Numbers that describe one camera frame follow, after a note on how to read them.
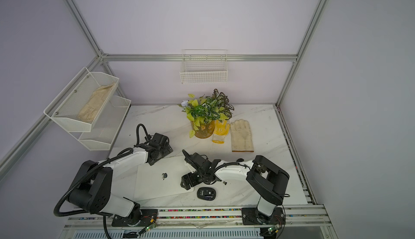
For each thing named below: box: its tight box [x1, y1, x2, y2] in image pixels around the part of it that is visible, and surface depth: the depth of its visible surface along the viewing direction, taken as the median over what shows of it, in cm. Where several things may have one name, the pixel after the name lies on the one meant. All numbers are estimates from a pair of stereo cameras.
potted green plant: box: [177, 88, 235, 139], surface depth 88 cm
